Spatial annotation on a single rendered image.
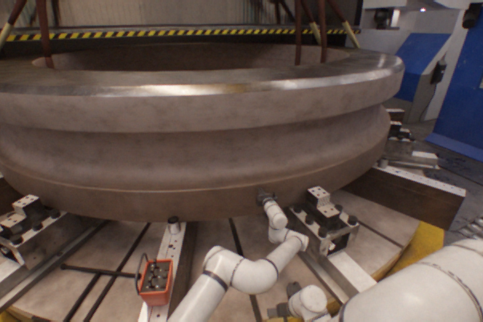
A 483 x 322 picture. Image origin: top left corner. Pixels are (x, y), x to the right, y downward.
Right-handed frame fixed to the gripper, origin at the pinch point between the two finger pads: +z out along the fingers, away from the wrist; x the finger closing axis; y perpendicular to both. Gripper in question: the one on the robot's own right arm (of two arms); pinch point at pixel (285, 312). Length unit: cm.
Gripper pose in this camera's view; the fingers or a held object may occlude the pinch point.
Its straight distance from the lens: 129.7
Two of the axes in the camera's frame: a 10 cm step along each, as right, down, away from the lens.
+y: 0.9, 7.8, -6.2
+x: 9.8, 0.3, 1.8
